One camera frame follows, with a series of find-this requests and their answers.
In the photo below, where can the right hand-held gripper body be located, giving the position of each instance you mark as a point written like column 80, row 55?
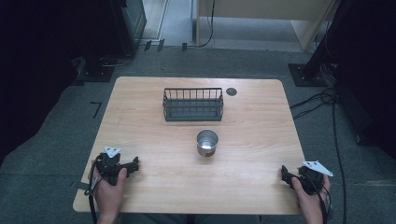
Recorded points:
column 313, row 177

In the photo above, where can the light wooden furniture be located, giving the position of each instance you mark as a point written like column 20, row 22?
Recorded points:
column 264, row 7

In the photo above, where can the black cabinet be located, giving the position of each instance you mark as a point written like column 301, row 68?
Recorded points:
column 129, row 21

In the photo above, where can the black metal stand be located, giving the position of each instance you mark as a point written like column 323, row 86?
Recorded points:
column 308, row 74
column 95, row 73

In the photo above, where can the grey tape strip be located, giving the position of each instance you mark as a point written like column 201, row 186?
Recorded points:
column 81, row 185

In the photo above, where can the black round table grommet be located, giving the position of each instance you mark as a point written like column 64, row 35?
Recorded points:
column 231, row 91

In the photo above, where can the person's left hand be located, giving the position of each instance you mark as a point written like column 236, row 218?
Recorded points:
column 108, row 194

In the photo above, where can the short black tape strip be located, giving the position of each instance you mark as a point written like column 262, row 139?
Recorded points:
column 147, row 45
column 160, row 45
column 184, row 47

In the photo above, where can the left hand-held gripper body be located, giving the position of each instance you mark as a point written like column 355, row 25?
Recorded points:
column 107, row 165

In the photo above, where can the metal cup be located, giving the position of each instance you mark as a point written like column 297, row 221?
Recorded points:
column 207, row 143

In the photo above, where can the person's right hand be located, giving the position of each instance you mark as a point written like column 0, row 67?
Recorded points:
column 308, row 203

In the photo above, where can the black curtain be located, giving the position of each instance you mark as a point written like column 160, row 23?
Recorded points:
column 37, row 62
column 370, row 77

